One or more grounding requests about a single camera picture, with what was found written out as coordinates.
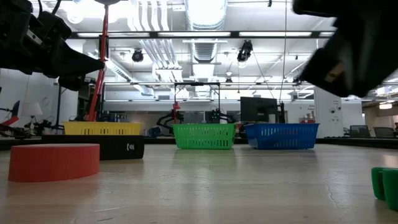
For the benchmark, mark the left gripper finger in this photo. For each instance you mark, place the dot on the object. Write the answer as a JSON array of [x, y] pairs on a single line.
[[81, 63]]

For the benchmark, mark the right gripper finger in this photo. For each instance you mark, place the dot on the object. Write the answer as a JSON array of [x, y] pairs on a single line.
[[332, 71]]

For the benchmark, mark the black background robot arm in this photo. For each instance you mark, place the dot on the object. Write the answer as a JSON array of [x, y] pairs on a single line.
[[164, 118], [225, 117]]

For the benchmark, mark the red tape roll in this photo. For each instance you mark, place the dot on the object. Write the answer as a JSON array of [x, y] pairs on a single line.
[[53, 163]]

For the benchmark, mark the black hanging spotlight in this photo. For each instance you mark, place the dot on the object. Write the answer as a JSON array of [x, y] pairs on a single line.
[[137, 56], [245, 51]]

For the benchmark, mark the white lampshade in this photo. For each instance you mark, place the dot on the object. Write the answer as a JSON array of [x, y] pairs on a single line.
[[31, 109]]

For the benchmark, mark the yellow plastic basket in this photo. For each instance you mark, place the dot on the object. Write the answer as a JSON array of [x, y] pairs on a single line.
[[102, 128]]

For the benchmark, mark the blue plastic basket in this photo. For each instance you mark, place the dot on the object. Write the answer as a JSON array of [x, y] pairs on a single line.
[[283, 137]]

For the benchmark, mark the black computer monitor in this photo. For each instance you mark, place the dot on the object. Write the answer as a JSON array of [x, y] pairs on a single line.
[[258, 109]]

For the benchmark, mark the green plastic piece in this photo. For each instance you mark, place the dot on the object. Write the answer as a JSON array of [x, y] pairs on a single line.
[[390, 189]]

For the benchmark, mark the green plastic basket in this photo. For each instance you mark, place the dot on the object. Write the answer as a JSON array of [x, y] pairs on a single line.
[[203, 137]]

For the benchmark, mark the black aluminium rig frame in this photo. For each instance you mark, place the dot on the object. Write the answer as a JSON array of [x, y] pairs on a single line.
[[234, 34]]

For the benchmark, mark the black background rig frame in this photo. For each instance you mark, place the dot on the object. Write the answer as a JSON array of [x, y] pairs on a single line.
[[197, 83]]

